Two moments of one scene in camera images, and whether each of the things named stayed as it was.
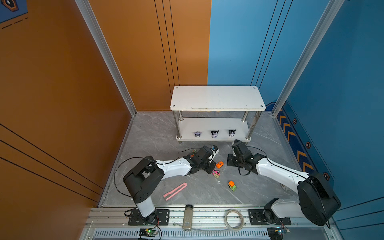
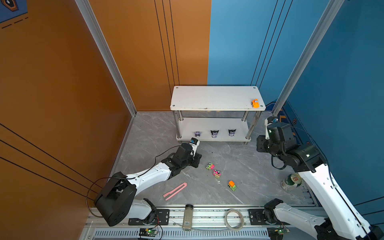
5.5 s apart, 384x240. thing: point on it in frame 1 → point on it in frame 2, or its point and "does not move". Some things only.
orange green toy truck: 232,185 does not move
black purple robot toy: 231,132 does not move
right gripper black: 229,160 → 260,140
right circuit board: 277,233 does not move
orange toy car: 219,164 → 255,103
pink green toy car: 216,173 does not move
